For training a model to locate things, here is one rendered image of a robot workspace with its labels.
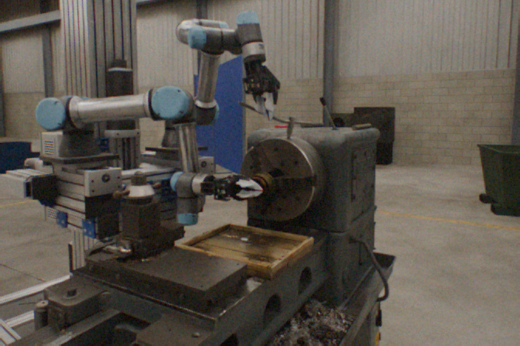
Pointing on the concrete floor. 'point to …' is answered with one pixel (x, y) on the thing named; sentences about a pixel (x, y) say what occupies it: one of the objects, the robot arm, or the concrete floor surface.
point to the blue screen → (226, 118)
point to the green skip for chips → (501, 178)
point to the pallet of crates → (15, 155)
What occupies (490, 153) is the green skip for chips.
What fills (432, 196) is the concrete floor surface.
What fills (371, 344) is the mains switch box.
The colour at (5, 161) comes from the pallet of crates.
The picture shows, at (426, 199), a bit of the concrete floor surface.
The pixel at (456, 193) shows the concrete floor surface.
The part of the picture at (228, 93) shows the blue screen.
